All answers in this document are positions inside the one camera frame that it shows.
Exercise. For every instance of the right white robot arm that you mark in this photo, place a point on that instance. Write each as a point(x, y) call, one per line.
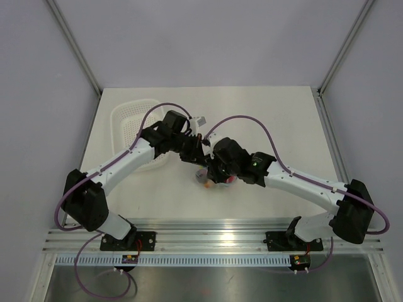
point(348, 207)

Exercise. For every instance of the left small circuit board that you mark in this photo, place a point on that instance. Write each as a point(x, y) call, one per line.
point(130, 259)

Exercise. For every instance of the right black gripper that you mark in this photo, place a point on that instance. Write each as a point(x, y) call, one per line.
point(213, 173)

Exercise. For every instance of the left aluminium frame post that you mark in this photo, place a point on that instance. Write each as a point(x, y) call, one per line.
point(74, 46)

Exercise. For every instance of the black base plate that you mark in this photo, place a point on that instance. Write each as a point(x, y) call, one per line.
point(278, 241)
point(143, 241)

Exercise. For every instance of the white perforated plastic basket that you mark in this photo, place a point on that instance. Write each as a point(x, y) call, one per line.
point(125, 121)

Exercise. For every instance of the white slotted cable duct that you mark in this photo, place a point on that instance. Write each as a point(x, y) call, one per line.
point(178, 260)

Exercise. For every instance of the small circuit board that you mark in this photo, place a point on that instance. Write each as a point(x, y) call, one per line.
point(300, 262)
point(130, 259)

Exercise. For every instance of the aluminium frame post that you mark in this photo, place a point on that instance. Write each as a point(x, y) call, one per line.
point(346, 45)
point(74, 46)

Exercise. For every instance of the red toy apple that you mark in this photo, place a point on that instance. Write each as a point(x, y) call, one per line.
point(231, 179)

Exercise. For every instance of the right aluminium frame post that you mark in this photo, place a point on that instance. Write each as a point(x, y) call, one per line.
point(346, 45)

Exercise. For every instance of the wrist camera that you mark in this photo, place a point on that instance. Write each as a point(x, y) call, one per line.
point(196, 123)
point(211, 139)

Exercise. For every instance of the right small circuit board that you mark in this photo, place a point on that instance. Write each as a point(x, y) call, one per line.
point(300, 262)

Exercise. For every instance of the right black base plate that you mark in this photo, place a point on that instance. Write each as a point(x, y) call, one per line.
point(278, 241)

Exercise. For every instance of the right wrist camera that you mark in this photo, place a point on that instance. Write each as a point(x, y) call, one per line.
point(211, 139)

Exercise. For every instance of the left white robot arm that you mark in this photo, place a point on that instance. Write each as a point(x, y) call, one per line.
point(85, 193)

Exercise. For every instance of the aluminium mounting rail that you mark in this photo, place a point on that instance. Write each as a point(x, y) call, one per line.
point(227, 236)

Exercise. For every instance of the red cherry tomato sprig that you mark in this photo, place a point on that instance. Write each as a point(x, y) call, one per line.
point(202, 178)

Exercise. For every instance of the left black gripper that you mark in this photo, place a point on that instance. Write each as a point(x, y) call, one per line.
point(196, 155)

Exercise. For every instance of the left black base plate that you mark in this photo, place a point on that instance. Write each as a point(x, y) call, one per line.
point(143, 241)

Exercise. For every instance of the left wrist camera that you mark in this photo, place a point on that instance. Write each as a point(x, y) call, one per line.
point(196, 123)

